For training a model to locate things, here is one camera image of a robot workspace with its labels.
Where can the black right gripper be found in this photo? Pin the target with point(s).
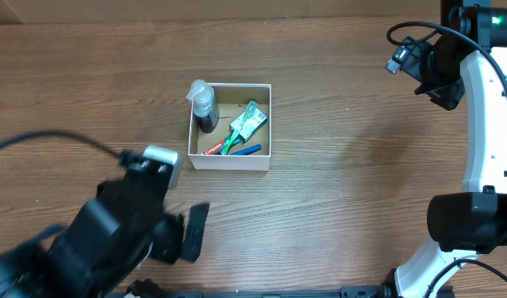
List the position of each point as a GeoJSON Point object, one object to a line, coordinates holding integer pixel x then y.
{"type": "Point", "coordinates": [448, 93]}

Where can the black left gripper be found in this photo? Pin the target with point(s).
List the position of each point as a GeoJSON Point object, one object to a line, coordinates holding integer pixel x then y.
{"type": "Point", "coordinates": [173, 242]}

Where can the Colgate toothpaste tube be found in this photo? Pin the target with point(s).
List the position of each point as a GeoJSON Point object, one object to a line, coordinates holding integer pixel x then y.
{"type": "Point", "coordinates": [216, 149]}

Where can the blue disposable razor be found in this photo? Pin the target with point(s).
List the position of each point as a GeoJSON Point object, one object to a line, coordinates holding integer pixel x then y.
{"type": "Point", "coordinates": [247, 151]}

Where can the green white soap box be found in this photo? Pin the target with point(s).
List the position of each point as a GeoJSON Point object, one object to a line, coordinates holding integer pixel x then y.
{"type": "Point", "coordinates": [255, 121]}

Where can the green white toothbrush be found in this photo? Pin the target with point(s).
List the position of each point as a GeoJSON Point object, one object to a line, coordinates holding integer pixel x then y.
{"type": "Point", "coordinates": [250, 109]}

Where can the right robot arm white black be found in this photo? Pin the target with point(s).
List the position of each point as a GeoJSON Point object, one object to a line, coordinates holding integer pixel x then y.
{"type": "Point", "coordinates": [463, 58]}

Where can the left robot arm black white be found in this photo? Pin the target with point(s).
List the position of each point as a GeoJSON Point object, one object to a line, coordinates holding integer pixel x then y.
{"type": "Point", "coordinates": [111, 235]}

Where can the clear pump bottle dark liquid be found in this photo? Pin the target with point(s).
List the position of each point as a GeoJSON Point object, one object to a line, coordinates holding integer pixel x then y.
{"type": "Point", "coordinates": [204, 104]}

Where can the white cardboard box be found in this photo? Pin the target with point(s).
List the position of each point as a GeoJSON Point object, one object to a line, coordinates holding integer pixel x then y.
{"type": "Point", "coordinates": [232, 100]}

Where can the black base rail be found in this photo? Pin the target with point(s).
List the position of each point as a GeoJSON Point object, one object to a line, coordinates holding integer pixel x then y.
{"type": "Point", "coordinates": [148, 289]}

